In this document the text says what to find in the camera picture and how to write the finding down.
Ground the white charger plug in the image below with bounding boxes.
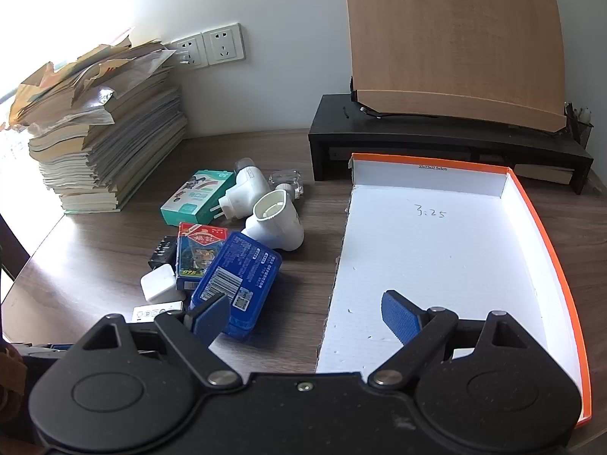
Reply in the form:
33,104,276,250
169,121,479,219
140,264,178,303

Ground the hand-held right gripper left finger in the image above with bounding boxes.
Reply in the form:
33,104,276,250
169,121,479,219
83,292,242,387

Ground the white plug-in device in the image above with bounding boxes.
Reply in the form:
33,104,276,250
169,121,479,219
212,158,272,221

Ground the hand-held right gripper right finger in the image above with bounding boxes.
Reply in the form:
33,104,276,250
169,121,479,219
367,290,529,389

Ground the red playing card pack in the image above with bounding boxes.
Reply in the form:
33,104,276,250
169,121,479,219
175,222,231,291

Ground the person's left hand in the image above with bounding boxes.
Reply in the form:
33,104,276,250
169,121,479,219
0,344,24,396

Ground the clear liquid refill bottle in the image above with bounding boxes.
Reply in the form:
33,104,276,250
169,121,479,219
269,169,304,200

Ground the blue plastic case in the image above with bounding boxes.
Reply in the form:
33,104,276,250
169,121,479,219
190,231,283,339

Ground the orange and white cardboard box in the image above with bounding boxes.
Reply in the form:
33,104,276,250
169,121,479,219
315,152,593,430

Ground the green and white carton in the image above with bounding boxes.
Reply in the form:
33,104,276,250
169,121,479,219
160,169,236,227

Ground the wooden book stand board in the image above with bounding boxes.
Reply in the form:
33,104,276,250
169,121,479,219
342,0,567,134

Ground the white plug-in vaporizer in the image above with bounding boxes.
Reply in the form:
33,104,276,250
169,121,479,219
242,190,304,252

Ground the stack of books and papers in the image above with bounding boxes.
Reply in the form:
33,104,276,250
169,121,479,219
7,28,190,214

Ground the black power adapter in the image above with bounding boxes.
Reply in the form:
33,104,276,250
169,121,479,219
148,235,180,270

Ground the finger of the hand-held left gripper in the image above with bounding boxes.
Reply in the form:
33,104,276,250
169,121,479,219
9,341,72,358

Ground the white wall socket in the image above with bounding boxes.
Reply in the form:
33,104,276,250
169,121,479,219
170,33,209,69
202,23,246,66

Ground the white labelled carton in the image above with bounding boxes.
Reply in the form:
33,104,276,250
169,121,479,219
132,301,187,325

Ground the black mesh pen holder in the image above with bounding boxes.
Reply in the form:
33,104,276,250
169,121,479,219
564,102,593,145

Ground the black desk riser shelf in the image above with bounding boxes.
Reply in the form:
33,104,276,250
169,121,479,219
308,94,594,195

